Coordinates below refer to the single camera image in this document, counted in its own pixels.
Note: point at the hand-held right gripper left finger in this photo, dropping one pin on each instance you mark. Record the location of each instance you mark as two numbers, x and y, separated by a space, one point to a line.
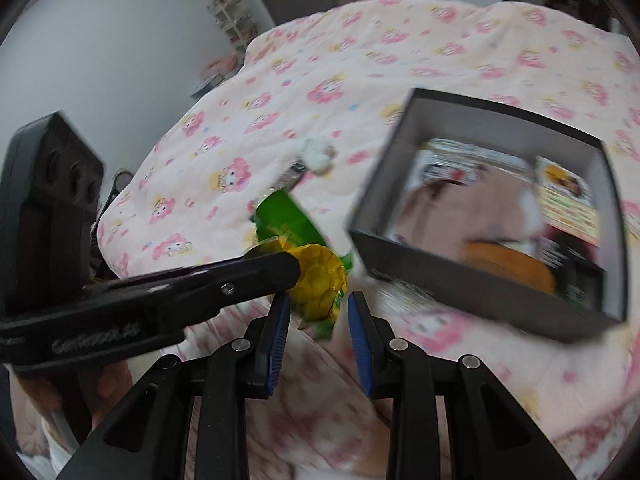
277 340

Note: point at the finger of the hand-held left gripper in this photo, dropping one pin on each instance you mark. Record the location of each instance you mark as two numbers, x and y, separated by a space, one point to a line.
240 280

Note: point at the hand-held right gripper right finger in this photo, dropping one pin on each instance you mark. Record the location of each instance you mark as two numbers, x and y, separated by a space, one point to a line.
361 345

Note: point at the yellow corn snack packet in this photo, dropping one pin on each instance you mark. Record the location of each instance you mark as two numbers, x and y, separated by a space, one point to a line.
315 275

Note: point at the black cardboard box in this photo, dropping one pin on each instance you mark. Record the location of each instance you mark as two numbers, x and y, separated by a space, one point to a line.
450 280

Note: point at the mauve hand cream tube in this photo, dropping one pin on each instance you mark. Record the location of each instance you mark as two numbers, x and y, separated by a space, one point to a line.
290 176

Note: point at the mauve cloth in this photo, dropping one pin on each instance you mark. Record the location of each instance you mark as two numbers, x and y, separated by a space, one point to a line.
450 210

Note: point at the person's left hand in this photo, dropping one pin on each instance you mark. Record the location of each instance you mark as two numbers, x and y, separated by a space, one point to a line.
112 390

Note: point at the white plush toy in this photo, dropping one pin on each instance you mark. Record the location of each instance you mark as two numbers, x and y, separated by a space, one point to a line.
316 155

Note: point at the white cartoon printed book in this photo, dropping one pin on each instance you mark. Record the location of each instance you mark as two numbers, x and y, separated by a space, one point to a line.
450 170

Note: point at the black printed packet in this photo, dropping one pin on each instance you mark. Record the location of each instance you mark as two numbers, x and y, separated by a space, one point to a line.
570 265

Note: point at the pink printed blanket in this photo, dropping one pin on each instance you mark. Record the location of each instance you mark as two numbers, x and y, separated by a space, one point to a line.
350 85

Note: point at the person's white clothing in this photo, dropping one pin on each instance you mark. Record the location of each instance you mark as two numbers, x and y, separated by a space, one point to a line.
45 460

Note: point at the white storage rack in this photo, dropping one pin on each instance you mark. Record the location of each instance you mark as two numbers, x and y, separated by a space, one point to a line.
232 15

